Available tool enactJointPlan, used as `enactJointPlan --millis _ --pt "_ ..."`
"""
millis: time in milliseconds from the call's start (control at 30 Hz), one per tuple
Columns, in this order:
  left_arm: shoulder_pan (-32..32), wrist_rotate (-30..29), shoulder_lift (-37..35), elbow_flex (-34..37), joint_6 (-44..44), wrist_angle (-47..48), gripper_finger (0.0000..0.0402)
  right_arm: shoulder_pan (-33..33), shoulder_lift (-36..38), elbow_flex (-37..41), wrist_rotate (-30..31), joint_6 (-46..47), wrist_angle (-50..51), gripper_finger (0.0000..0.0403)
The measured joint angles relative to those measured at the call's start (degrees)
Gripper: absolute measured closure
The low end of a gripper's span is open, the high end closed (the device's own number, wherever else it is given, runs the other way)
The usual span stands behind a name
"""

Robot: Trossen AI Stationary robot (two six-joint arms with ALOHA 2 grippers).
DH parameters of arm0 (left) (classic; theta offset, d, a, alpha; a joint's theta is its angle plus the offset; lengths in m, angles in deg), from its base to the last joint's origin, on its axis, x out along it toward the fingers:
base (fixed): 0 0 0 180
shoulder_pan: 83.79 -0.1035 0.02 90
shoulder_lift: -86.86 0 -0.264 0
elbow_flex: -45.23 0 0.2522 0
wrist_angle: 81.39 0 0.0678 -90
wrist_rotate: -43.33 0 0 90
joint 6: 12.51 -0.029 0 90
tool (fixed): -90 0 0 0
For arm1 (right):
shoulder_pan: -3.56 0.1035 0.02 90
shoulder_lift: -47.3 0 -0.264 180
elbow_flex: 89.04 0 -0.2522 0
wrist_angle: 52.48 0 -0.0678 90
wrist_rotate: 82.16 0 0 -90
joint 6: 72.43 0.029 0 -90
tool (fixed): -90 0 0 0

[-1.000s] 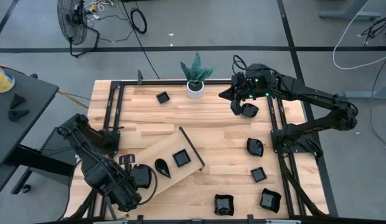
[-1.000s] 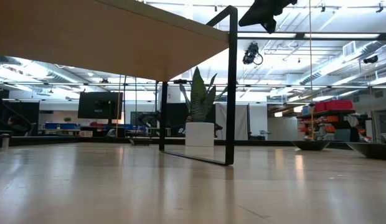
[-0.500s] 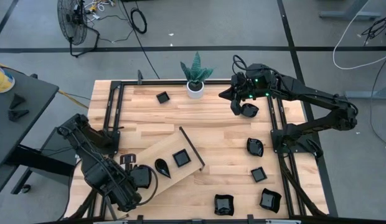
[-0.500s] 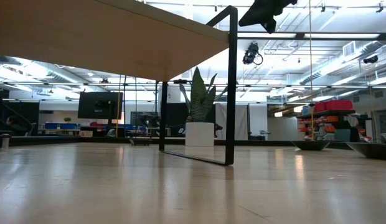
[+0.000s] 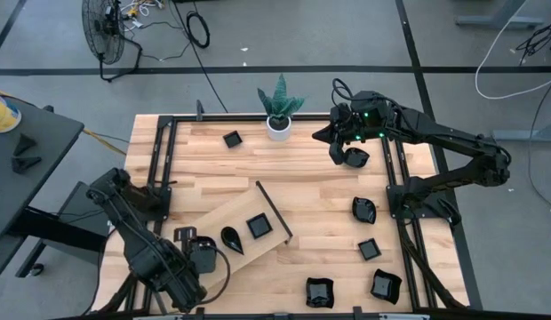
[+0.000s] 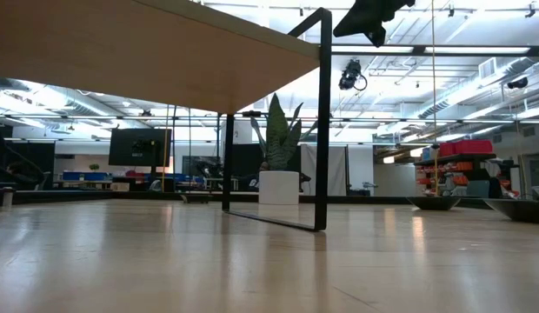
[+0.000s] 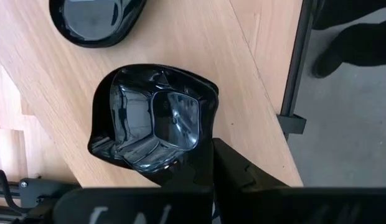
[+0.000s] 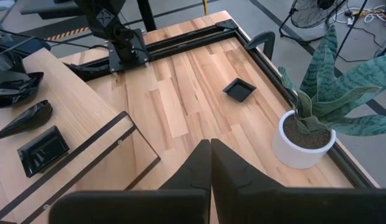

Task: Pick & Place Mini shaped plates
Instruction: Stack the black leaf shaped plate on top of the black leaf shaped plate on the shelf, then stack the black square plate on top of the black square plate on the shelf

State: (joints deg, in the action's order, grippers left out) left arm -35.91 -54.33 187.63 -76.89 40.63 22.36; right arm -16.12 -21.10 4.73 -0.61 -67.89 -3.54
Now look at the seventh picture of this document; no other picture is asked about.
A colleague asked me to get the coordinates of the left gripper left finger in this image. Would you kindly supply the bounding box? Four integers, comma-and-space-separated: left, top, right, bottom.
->
52, 138, 214, 224

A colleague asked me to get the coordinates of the black wavy square mini plate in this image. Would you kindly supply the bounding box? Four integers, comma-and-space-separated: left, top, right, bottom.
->
87, 63, 219, 174

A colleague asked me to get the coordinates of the black rounded square mini plate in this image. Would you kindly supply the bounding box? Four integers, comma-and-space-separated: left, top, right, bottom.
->
49, 0, 148, 49

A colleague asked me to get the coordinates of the black aluminium table frame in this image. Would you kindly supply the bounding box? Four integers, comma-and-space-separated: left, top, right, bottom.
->
275, 0, 318, 141

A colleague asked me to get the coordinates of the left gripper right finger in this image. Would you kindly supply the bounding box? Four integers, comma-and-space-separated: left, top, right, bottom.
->
212, 138, 386, 224

